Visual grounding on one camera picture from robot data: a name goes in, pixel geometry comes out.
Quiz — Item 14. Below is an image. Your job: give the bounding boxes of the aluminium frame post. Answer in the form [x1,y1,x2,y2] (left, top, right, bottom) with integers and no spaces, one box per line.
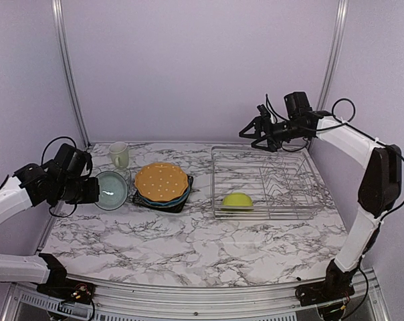
[52,0,91,148]
[316,0,349,110]

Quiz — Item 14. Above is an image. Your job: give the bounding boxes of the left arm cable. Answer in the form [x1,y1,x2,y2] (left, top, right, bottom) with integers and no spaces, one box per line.
[41,135,92,218]

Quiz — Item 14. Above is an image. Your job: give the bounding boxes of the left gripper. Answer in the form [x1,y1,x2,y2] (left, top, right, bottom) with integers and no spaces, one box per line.
[56,175,98,203]

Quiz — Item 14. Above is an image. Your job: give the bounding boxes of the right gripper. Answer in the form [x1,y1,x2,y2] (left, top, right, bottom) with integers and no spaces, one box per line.
[239,116,308,152]

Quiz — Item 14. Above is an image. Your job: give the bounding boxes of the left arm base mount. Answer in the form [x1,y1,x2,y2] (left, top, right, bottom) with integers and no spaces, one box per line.
[37,278,95,305]

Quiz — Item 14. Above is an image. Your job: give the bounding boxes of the black floral square plate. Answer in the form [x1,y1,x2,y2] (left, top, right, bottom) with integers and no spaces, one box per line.
[132,175,194,213]

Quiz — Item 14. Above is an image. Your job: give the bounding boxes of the blue polka dot plate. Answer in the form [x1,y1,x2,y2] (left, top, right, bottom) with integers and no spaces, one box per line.
[134,187,191,207]

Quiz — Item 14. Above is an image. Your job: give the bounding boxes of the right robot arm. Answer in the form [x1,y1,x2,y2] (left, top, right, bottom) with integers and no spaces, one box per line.
[239,92,404,300]

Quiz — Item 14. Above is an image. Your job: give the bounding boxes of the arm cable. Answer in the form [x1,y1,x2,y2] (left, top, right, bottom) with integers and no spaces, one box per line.
[41,135,92,218]
[265,94,404,215]

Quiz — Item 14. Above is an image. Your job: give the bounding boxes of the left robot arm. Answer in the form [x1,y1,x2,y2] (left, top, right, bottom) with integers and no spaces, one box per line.
[0,144,100,298]

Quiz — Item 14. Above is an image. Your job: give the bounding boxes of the left aluminium frame post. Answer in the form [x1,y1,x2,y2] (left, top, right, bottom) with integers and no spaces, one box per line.
[52,0,91,148]

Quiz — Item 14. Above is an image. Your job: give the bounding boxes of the right aluminium frame post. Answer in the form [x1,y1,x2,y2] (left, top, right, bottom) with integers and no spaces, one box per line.
[316,0,349,110]

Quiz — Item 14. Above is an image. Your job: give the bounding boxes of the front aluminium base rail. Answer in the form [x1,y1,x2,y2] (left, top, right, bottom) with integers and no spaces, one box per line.
[0,270,391,320]

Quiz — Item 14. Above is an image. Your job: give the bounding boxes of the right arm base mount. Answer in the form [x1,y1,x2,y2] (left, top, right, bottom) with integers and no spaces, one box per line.
[295,281,355,306]

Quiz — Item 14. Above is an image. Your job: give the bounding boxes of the metal wire dish rack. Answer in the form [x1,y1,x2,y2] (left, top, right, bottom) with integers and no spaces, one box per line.
[211,146,326,220]

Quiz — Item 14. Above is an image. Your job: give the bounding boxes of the white patterned bowl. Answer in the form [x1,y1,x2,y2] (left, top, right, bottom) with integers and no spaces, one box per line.
[95,171,128,211]

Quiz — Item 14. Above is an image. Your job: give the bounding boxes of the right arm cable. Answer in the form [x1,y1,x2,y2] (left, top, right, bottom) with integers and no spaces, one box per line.
[265,94,404,215]

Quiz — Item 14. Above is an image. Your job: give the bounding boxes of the orange polka dot plate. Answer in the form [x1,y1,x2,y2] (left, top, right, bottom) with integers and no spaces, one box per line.
[134,163,189,203]

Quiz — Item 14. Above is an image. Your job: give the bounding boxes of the lime green bowl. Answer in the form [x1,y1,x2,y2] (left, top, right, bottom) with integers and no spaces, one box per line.
[221,192,253,211]

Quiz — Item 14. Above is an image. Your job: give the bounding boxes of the pale green mug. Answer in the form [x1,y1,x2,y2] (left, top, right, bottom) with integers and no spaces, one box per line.
[108,142,129,169]

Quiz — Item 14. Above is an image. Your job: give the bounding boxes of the clear glass blue flower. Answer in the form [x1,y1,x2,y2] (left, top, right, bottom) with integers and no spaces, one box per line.
[115,168,133,193]

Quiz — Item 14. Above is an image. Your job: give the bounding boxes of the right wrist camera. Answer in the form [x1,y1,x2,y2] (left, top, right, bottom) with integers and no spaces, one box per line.
[257,104,272,122]

